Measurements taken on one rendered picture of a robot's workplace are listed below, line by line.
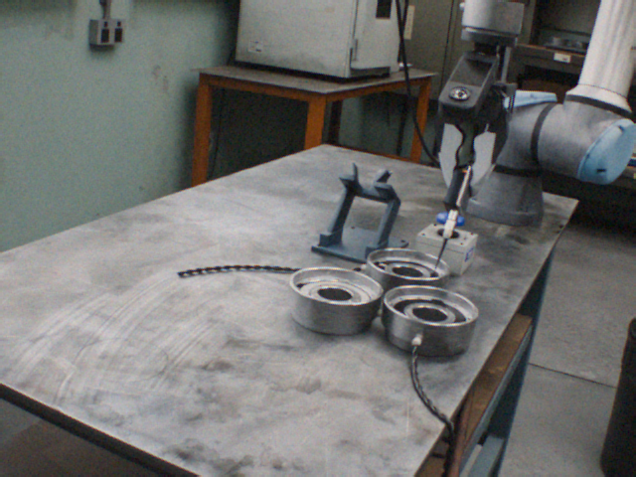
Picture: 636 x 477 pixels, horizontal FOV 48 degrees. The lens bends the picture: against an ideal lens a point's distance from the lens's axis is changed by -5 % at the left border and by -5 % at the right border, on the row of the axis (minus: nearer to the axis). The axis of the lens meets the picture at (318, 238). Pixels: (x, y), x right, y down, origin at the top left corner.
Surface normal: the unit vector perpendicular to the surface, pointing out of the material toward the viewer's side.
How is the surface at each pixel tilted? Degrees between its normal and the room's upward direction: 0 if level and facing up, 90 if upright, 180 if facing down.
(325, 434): 0
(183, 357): 0
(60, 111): 90
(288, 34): 90
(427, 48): 90
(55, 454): 0
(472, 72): 32
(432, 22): 90
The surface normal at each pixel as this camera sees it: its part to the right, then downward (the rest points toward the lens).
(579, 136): -0.65, -0.07
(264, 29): -0.43, 0.25
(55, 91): 0.90, 0.23
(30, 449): 0.11, -0.94
